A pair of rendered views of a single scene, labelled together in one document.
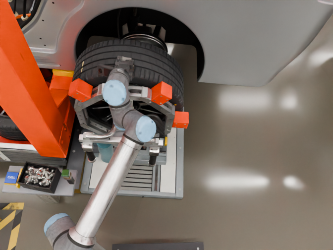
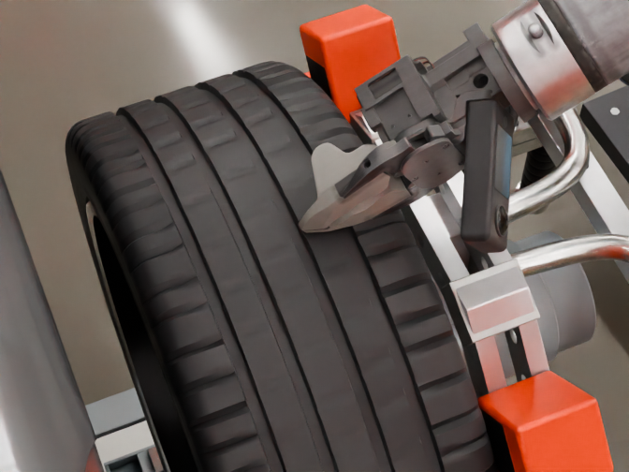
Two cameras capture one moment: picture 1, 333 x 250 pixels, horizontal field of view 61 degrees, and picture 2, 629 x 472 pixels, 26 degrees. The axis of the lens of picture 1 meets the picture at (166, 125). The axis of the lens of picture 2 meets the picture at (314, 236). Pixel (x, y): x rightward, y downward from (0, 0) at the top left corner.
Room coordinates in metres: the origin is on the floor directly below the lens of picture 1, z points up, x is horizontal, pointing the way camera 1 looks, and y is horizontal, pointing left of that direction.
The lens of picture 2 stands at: (1.03, 0.87, 2.13)
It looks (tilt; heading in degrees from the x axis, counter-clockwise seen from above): 58 degrees down; 257
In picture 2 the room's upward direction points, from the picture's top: straight up
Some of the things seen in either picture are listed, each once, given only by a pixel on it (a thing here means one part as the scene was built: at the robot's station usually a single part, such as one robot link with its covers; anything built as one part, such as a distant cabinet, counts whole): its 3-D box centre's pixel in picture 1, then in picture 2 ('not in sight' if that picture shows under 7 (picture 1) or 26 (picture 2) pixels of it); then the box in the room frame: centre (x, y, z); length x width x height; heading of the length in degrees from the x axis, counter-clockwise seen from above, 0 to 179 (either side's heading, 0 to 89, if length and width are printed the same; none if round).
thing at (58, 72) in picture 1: (65, 66); not in sight; (1.11, 0.76, 0.70); 0.14 x 0.14 x 0.05; 9
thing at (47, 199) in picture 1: (45, 189); not in sight; (0.38, 0.74, 0.21); 0.10 x 0.10 x 0.42; 9
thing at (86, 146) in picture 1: (88, 141); not in sight; (0.53, 0.37, 0.93); 0.09 x 0.05 x 0.05; 9
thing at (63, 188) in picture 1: (41, 181); not in sight; (0.38, 0.71, 0.44); 0.43 x 0.17 x 0.03; 99
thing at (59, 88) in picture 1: (60, 88); not in sight; (0.94, 0.73, 0.69); 0.52 x 0.17 x 0.35; 9
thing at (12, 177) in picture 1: (12, 177); not in sight; (0.36, 0.88, 0.47); 0.07 x 0.07 x 0.02; 9
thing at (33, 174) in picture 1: (39, 177); not in sight; (0.39, 0.69, 0.51); 0.20 x 0.14 x 0.13; 91
